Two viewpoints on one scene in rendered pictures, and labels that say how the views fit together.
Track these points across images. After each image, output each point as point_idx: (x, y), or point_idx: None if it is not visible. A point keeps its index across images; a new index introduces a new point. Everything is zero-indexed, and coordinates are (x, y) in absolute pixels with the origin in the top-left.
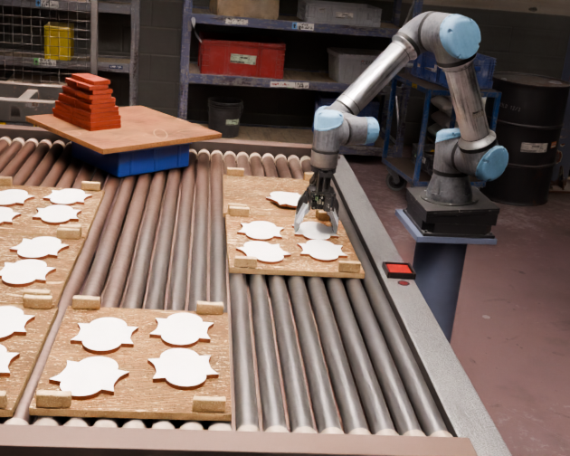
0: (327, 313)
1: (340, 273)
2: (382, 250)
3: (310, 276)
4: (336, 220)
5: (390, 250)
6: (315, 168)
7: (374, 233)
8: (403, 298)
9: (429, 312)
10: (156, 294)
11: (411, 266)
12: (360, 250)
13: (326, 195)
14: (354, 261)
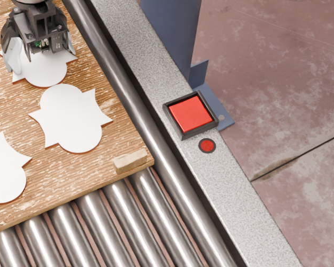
0: None
1: (121, 176)
2: (143, 53)
3: (79, 196)
4: (71, 48)
5: (154, 47)
6: (21, 4)
7: (114, 5)
8: (222, 193)
9: (270, 220)
10: None
11: (204, 100)
12: (116, 71)
13: (52, 36)
14: (137, 154)
